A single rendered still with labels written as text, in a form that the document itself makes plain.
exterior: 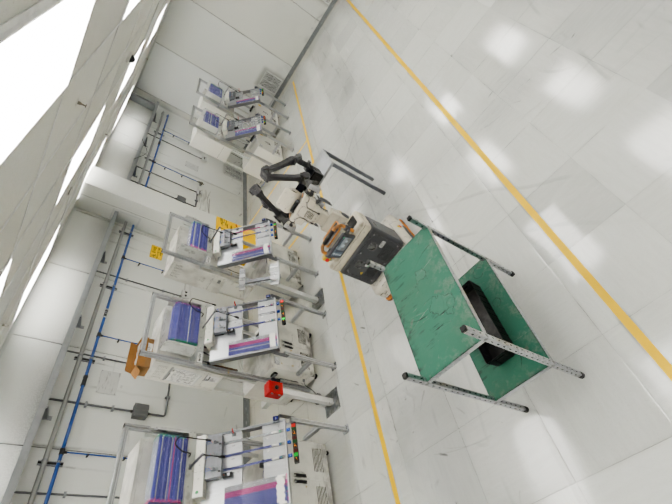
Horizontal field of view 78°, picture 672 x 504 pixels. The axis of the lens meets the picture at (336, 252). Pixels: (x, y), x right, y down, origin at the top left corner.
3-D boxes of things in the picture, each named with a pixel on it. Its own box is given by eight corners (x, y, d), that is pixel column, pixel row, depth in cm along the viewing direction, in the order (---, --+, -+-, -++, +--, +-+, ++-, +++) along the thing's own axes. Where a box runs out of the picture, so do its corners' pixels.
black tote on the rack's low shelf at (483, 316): (461, 299, 299) (451, 295, 294) (479, 284, 291) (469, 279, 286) (497, 368, 257) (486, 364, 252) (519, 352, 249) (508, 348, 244)
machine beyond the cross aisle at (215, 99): (286, 101, 983) (210, 55, 890) (289, 116, 923) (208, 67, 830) (258, 146, 1047) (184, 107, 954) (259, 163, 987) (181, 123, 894)
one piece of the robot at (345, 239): (362, 233, 366) (347, 229, 348) (340, 263, 378) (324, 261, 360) (355, 225, 372) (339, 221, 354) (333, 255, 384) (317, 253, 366)
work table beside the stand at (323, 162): (386, 192, 495) (332, 162, 456) (353, 238, 519) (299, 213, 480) (373, 177, 531) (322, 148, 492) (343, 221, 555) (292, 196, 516)
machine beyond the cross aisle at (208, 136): (291, 129, 878) (206, 79, 785) (295, 147, 817) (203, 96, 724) (260, 177, 942) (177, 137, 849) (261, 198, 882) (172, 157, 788)
